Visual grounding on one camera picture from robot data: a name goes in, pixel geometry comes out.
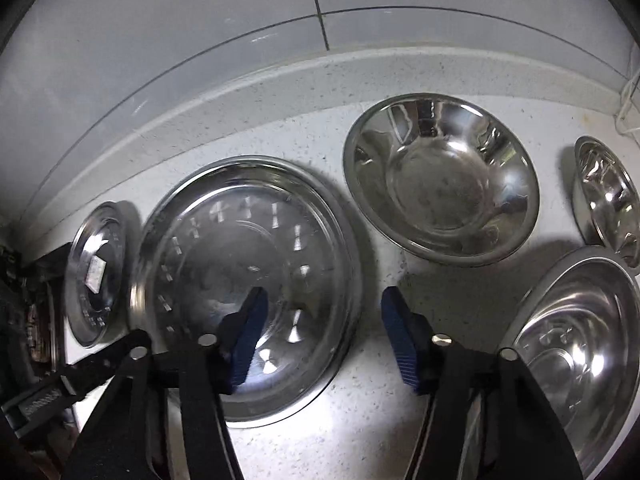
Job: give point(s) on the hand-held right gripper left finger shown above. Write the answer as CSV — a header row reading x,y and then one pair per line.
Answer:
x,y
247,342

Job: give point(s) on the large steel plate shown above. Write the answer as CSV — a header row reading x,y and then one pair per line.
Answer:
x,y
215,260

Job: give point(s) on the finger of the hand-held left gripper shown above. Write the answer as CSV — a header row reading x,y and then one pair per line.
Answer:
x,y
50,400

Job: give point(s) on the medium steel bowl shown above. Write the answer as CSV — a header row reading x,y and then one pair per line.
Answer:
x,y
440,185

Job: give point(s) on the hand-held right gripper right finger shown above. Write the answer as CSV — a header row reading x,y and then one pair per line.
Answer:
x,y
400,345

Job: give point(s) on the large steel bowl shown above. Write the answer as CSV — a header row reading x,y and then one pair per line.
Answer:
x,y
575,320

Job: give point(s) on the small steel plate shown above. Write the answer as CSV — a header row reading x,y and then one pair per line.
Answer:
x,y
95,270

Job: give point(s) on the black gas stove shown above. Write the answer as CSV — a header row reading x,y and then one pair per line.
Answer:
x,y
30,320

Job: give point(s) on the small steel bowl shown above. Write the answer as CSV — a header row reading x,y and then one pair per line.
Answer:
x,y
605,195

